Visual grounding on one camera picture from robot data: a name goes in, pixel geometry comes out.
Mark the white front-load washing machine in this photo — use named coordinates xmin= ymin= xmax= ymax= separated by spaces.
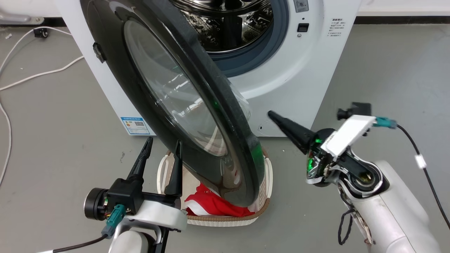
xmin=54 ymin=0 xmax=362 ymax=137

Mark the red white garment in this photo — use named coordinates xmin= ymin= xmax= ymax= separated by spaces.
xmin=184 ymin=182 xmax=256 ymax=218

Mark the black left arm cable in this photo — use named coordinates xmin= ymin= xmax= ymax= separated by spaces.
xmin=35 ymin=233 xmax=108 ymax=253

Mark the stainless steel washer drum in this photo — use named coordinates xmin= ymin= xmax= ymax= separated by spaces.
xmin=169 ymin=0 xmax=274 ymax=54

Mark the grey metal foot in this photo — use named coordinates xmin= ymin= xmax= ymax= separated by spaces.
xmin=0 ymin=8 xmax=45 ymax=25

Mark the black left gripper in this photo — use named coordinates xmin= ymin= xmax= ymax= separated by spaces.
xmin=84 ymin=136 xmax=184 ymax=222

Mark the black looped right arm cable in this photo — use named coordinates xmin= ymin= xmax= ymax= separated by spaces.
xmin=337 ymin=196 xmax=356 ymax=246

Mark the teal cable connector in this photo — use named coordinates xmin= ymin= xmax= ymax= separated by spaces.
xmin=101 ymin=204 xmax=126 ymax=239
xmin=373 ymin=116 xmax=398 ymax=129

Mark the white brown-rimmed laundry basket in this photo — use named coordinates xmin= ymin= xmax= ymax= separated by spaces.
xmin=156 ymin=148 xmax=274 ymax=227

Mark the black round glass washer door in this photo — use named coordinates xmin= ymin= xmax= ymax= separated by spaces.
xmin=80 ymin=0 xmax=266 ymax=208

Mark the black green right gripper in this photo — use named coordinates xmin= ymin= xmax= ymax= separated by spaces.
xmin=268 ymin=110 xmax=339 ymax=187

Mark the teal left cable connector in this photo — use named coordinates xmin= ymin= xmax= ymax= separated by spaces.
xmin=101 ymin=204 xmax=126 ymax=239

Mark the grey rubber door gasket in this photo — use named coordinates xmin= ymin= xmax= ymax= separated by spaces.
xmin=204 ymin=0 xmax=290 ymax=78

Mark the blue white energy sticker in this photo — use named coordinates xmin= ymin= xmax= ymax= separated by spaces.
xmin=120 ymin=117 xmax=151 ymax=136

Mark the teal right cable connector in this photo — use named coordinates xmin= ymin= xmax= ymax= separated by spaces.
xmin=373 ymin=116 xmax=398 ymax=129

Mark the white floor cable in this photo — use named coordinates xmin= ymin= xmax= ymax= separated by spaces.
xmin=0 ymin=26 xmax=73 ymax=76
xmin=0 ymin=101 xmax=12 ymax=187
xmin=0 ymin=56 xmax=85 ymax=91

